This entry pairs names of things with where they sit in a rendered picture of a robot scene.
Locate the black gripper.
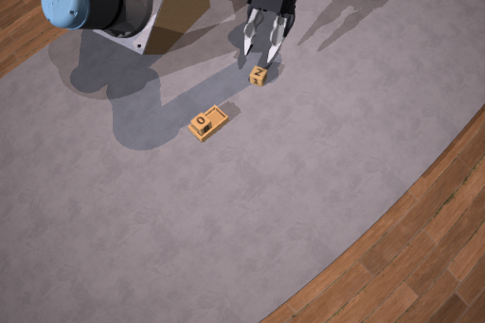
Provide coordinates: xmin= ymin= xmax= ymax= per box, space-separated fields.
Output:
xmin=243 ymin=0 xmax=296 ymax=63

